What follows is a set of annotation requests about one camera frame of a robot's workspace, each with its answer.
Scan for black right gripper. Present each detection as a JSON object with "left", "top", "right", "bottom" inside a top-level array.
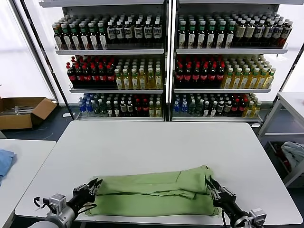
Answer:
[{"left": 205, "top": 176, "right": 247, "bottom": 221}]

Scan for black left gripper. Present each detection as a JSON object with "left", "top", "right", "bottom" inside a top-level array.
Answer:
[{"left": 66, "top": 178, "right": 103, "bottom": 212}]

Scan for green polo shirt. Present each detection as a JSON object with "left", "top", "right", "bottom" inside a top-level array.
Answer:
[{"left": 85, "top": 165, "right": 223, "bottom": 217}]

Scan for black storage crate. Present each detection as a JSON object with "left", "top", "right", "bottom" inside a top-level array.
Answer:
[{"left": 267, "top": 141, "right": 292, "bottom": 177}]

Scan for red cloth piece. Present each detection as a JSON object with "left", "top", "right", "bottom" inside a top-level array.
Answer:
[{"left": 276, "top": 151, "right": 290, "bottom": 168}]

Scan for small red-label cola bottle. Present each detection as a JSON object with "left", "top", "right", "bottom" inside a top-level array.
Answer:
[
  {"left": 238, "top": 98, "right": 247, "bottom": 116},
  {"left": 134, "top": 99, "right": 143, "bottom": 117},
  {"left": 231, "top": 98, "right": 240, "bottom": 116},
  {"left": 142, "top": 99, "right": 150, "bottom": 117}
]

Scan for grey crumpled cloth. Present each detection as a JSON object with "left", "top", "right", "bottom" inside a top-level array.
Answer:
[{"left": 281, "top": 141, "right": 304, "bottom": 172}]

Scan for blue folded cloth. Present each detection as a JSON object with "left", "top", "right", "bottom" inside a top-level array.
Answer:
[{"left": 0, "top": 148, "right": 17, "bottom": 187}]

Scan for brown cardboard box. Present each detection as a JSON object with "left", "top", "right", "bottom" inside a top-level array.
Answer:
[{"left": 0, "top": 96, "right": 58, "bottom": 131}]

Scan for clear packets in box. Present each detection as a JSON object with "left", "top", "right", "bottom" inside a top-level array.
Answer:
[{"left": 0, "top": 105, "right": 40, "bottom": 116}]

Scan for yellow tea bottle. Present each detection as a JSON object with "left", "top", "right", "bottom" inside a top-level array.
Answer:
[
  {"left": 222, "top": 67, "right": 235, "bottom": 90},
  {"left": 131, "top": 68, "right": 140, "bottom": 90},
  {"left": 147, "top": 67, "right": 156, "bottom": 90},
  {"left": 139, "top": 67, "right": 148, "bottom": 90},
  {"left": 248, "top": 67, "right": 261, "bottom": 90},
  {"left": 155, "top": 67, "right": 164, "bottom": 90},
  {"left": 231, "top": 67, "right": 243, "bottom": 90},
  {"left": 256, "top": 67, "right": 269, "bottom": 90},
  {"left": 239, "top": 67, "right": 252, "bottom": 90},
  {"left": 123, "top": 68, "right": 132, "bottom": 90},
  {"left": 264, "top": 67, "right": 277, "bottom": 90},
  {"left": 114, "top": 68, "right": 124, "bottom": 90}
]

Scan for white metal side table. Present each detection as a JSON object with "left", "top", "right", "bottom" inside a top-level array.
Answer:
[{"left": 257, "top": 91, "right": 304, "bottom": 188}]

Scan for white bottle shelf rack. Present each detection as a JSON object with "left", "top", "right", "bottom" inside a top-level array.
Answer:
[
  {"left": 39, "top": 0, "right": 171, "bottom": 122},
  {"left": 171, "top": 0, "right": 290, "bottom": 124}
]

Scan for green-cap dark tea bottle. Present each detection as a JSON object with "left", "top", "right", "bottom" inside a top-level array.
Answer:
[
  {"left": 216, "top": 20, "right": 227, "bottom": 49},
  {"left": 88, "top": 22, "right": 99, "bottom": 50},
  {"left": 97, "top": 22, "right": 107, "bottom": 50},
  {"left": 225, "top": 20, "right": 236, "bottom": 49},
  {"left": 69, "top": 23, "right": 81, "bottom": 50},
  {"left": 53, "top": 21, "right": 65, "bottom": 50},
  {"left": 207, "top": 20, "right": 217, "bottom": 49},
  {"left": 178, "top": 20, "right": 187, "bottom": 49},
  {"left": 61, "top": 23, "right": 73, "bottom": 50},
  {"left": 79, "top": 23, "right": 90, "bottom": 50},
  {"left": 198, "top": 20, "right": 207, "bottom": 49},
  {"left": 188, "top": 20, "right": 197, "bottom": 49}
]

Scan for white-cap blue-label drink bottle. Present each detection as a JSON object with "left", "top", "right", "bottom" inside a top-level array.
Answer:
[
  {"left": 263, "top": 20, "right": 275, "bottom": 47},
  {"left": 253, "top": 20, "right": 266, "bottom": 47},
  {"left": 143, "top": 20, "right": 153, "bottom": 45},
  {"left": 134, "top": 20, "right": 144, "bottom": 45},
  {"left": 115, "top": 20, "right": 125, "bottom": 45},
  {"left": 272, "top": 20, "right": 285, "bottom": 47},
  {"left": 152, "top": 19, "right": 163, "bottom": 45},
  {"left": 123, "top": 20, "right": 133, "bottom": 45},
  {"left": 106, "top": 20, "right": 116, "bottom": 45}
]

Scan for white-cap beige-label drink bottle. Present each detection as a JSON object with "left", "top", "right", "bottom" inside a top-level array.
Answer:
[
  {"left": 235, "top": 19, "right": 247, "bottom": 47},
  {"left": 244, "top": 19, "right": 256, "bottom": 47}
]

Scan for white-cap dark red bottle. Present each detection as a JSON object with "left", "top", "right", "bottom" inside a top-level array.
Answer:
[{"left": 280, "top": 20, "right": 294, "bottom": 47}]

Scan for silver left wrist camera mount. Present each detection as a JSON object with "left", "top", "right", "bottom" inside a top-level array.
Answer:
[{"left": 43, "top": 193, "right": 67, "bottom": 213}]

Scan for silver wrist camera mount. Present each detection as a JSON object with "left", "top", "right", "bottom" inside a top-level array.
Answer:
[
  {"left": 43, "top": 193, "right": 67, "bottom": 213},
  {"left": 248, "top": 208, "right": 267, "bottom": 225}
]

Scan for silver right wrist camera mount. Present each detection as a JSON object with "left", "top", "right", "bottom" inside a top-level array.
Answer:
[{"left": 248, "top": 208, "right": 267, "bottom": 225}]

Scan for black slanted frame pole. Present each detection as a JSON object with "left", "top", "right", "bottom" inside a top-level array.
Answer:
[
  {"left": 273, "top": 45, "right": 304, "bottom": 103},
  {"left": 20, "top": 0, "right": 76, "bottom": 118}
]

